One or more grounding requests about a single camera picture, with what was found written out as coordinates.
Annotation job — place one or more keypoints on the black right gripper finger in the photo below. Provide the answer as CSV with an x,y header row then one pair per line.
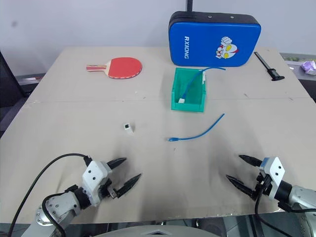
x,y
240,185
251,161

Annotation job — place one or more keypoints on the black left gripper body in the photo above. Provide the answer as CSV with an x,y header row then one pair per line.
x,y
108,190

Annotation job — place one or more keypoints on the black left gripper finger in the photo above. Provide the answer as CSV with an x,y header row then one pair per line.
x,y
117,163
128,186

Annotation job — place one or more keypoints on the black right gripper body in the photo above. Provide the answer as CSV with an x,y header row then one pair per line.
x,y
263,185

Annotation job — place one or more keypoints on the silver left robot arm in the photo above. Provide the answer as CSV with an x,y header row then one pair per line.
x,y
60,205

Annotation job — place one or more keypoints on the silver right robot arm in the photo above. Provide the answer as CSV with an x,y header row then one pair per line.
x,y
300,197

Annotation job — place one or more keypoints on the grey rounded robot body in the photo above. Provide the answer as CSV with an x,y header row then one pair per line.
x,y
163,232

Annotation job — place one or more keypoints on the green plastic bin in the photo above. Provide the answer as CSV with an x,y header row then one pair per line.
x,y
187,105

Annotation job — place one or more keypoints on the black plastic caliper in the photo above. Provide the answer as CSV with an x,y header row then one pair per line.
x,y
270,71

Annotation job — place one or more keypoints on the dark side desk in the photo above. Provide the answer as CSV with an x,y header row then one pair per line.
x,y
308,86

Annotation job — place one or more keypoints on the red table tennis paddle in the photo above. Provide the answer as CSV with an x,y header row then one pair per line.
x,y
124,67

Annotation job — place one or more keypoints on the purple crumpled bag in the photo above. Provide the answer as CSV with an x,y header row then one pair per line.
x,y
309,67

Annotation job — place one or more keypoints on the blue RXIONG kick pad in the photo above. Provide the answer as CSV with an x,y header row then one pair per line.
x,y
205,39

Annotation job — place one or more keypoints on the black pole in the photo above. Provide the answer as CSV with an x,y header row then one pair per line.
x,y
188,6

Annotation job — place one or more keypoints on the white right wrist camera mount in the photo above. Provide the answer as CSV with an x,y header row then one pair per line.
x,y
275,174

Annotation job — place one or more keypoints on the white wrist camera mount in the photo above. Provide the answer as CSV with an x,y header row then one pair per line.
x,y
275,174
95,176

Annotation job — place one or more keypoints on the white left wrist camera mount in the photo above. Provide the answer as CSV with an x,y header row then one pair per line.
x,y
95,176

